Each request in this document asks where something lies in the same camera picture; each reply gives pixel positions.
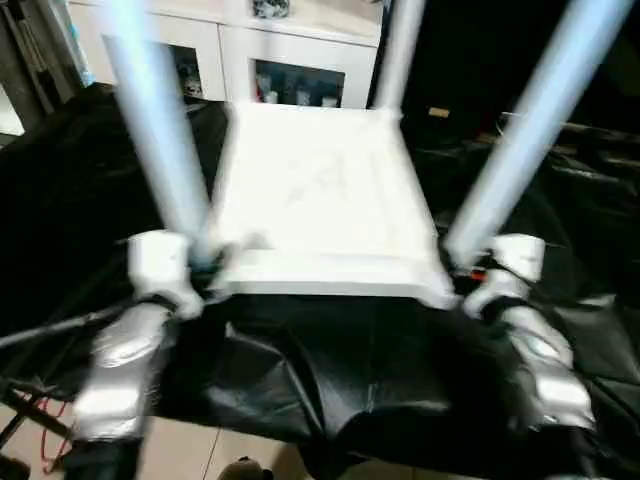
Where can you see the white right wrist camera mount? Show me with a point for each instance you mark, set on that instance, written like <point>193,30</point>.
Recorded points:
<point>510,262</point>

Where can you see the blue patterned object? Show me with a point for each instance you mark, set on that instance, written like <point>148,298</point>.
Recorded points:
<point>70,40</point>

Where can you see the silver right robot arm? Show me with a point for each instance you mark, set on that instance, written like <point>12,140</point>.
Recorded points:
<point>535,350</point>

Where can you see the small white cup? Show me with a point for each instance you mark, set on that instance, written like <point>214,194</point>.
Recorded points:
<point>330,100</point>

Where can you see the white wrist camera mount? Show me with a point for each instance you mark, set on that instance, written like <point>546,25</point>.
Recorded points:
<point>510,262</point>
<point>160,265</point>

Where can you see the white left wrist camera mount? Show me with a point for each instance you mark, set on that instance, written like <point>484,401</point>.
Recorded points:
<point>160,265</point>

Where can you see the white glass-door cabinet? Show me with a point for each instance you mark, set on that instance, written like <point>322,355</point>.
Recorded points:
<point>240,40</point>

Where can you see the black metal stand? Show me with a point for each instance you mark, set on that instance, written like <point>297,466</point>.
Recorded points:
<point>25,400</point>

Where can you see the black plastic mat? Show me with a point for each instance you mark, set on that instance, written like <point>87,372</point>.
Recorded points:
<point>80,200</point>

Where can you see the white plastic table top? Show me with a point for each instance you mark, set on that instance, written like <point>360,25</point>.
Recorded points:
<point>320,190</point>

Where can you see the small yellow label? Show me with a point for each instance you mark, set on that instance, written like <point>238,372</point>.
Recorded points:
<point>439,112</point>

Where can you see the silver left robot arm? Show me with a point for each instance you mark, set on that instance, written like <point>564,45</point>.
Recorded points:
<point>125,360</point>

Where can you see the white plastic table leg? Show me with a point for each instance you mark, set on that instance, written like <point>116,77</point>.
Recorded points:
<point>160,130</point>
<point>530,130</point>
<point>398,55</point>

